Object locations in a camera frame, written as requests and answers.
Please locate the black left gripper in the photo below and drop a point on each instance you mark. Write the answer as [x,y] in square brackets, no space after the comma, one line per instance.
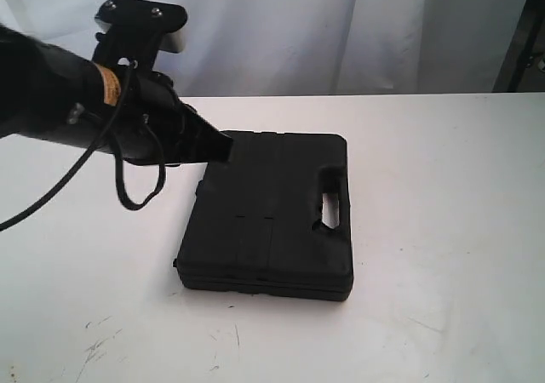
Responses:
[150,124]

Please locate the dark metal stand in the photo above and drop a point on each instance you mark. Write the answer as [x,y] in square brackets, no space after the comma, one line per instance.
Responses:
[523,65]

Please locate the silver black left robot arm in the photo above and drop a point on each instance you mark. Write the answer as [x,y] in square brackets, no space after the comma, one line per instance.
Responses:
[51,94]

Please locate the white backdrop cloth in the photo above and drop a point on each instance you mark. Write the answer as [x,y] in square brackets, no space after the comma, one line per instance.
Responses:
[303,47]

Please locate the black plastic tool case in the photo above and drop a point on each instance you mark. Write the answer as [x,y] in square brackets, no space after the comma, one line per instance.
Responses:
[274,219]

